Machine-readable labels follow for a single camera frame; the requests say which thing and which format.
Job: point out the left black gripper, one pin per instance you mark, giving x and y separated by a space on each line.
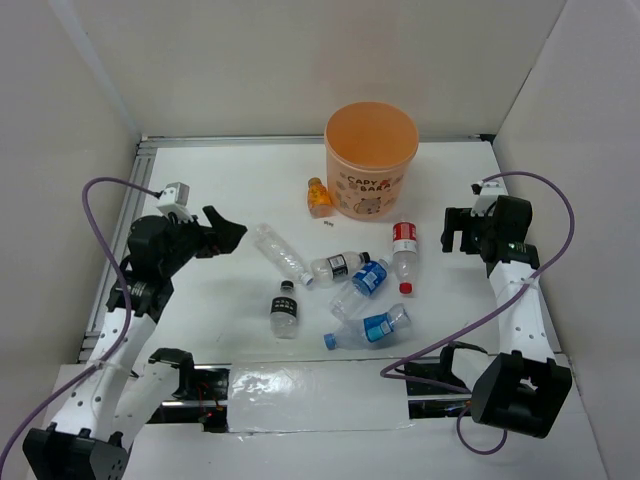
226 234

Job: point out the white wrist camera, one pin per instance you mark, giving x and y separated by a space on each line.
486 193
172 202

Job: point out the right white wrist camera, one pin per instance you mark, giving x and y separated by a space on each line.
486 193

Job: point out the clear crushed bottle no label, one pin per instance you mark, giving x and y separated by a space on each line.
281 255

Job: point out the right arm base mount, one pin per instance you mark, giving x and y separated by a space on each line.
426 401

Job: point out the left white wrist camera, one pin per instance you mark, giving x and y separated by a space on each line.
172 202

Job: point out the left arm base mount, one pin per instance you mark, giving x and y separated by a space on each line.
204 405

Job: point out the blue label bottle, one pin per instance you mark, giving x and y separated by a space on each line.
357 293
370 333

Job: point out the black label bottle lying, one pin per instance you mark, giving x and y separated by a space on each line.
337 268

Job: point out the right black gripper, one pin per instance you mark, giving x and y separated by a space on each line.
460 219

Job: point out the black label bottle short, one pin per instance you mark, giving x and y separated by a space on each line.
284 312

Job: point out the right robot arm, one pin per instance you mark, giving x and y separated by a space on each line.
522 389

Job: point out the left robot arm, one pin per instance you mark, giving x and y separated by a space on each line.
92 435

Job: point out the small orange juice bottle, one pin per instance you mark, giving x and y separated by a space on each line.
318 199

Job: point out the red label cola bottle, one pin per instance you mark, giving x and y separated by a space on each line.
405 255

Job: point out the orange plastic capybara bin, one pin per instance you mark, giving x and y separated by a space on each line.
369 147

